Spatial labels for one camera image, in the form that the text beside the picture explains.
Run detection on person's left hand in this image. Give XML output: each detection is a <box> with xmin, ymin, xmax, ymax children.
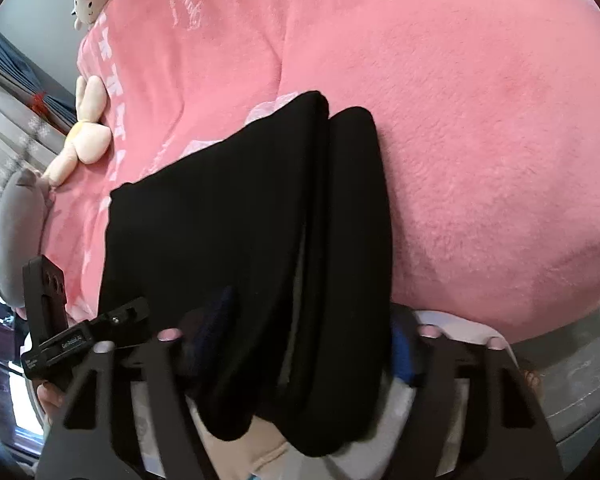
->
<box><xmin>35</xmin><ymin>382</ymin><xmax>65</xmax><ymax>424</ymax></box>

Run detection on pink fleece blanket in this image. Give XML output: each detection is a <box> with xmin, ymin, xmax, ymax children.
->
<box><xmin>42</xmin><ymin>0</ymin><xmax>600</xmax><ymax>341</ymax></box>

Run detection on grey plush pillow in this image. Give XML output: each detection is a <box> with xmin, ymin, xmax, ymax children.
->
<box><xmin>0</xmin><ymin>168</ymin><xmax>52</xmax><ymax>309</ymax></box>

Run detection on grey curtain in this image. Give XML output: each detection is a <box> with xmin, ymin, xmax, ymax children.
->
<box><xmin>0</xmin><ymin>33</ymin><xmax>76</xmax><ymax>199</ymax></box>

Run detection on grey bed frame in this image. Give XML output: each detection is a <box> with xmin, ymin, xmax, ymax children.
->
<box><xmin>513</xmin><ymin>307</ymin><xmax>600</xmax><ymax>472</ymax></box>

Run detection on black pants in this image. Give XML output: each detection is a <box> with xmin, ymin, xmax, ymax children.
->
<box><xmin>98</xmin><ymin>91</ymin><xmax>392</xmax><ymax>457</ymax></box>

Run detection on cream flower plush toy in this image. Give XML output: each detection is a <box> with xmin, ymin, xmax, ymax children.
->
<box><xmin>43</xmin><ymin>76</ymin><xmax>112</xmax><ymax>188</ymax></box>

